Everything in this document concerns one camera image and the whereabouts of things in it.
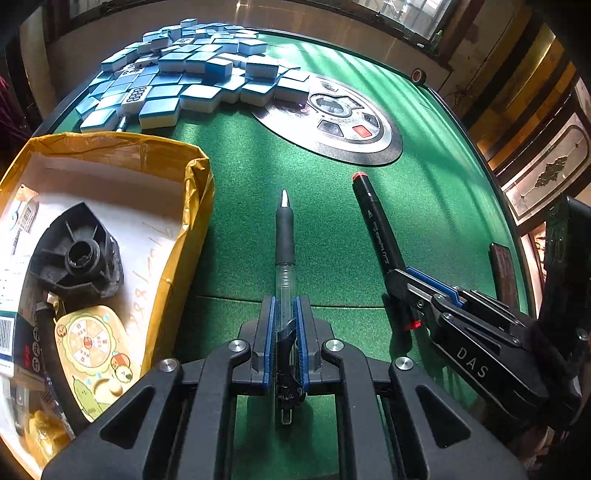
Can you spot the yellow round cartoon case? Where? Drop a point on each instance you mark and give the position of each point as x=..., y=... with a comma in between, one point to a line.
x=92, y=346

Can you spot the small metal rod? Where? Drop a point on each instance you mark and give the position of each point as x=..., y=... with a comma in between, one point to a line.
x=121, y=124

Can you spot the black plastic spool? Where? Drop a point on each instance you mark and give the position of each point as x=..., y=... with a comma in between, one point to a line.
x=76, y=258

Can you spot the gold wooden cabinet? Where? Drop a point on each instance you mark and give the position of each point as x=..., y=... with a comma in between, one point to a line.
x=531, y=78

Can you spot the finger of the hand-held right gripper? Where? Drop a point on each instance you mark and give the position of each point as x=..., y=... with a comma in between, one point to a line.
x=438, y=284
x=406, y=290

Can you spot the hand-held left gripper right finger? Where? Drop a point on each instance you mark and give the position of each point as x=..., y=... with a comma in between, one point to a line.
x=302, y=332

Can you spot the pile of blue mahjong tiles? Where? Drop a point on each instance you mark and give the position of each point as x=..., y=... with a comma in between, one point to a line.
x=194, y=64

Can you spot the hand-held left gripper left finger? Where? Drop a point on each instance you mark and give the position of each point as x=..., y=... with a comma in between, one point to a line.
x=268, y=332

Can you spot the gold tape-wrapped box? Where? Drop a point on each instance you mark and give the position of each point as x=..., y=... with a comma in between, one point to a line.
x=189, y=230

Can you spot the small green bottle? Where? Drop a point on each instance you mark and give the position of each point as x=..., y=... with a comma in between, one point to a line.
x=437, y=40

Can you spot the barred window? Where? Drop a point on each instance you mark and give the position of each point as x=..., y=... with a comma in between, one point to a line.
x=415, y=14

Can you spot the round table control panel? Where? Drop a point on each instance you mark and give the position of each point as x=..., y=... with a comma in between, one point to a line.
x=332, y=106

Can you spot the dark red cloth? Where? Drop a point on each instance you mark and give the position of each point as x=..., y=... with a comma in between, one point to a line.
x=7, y=110

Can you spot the black phone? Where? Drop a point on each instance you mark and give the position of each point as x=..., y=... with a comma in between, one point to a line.
x=503, y=272

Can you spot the dark green chair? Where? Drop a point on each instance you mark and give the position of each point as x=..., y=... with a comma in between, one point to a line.
x=558, y=240

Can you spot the black tape roll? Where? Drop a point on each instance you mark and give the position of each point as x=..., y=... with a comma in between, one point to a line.
x=419, y=75

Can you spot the white barcode label card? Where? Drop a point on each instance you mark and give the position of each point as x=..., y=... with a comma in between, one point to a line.
x=25, y=217

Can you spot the stained glass door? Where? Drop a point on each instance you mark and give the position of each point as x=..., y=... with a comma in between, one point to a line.
x=545, y=170

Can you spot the gold wrapped packet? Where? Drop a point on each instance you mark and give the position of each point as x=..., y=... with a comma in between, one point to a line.
x=44, y=431

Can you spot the clear retractable pen black grip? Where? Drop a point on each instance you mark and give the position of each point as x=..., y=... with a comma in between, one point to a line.
x=285, y=230

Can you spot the black marker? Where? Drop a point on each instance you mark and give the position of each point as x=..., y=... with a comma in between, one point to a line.
x=378, y=221

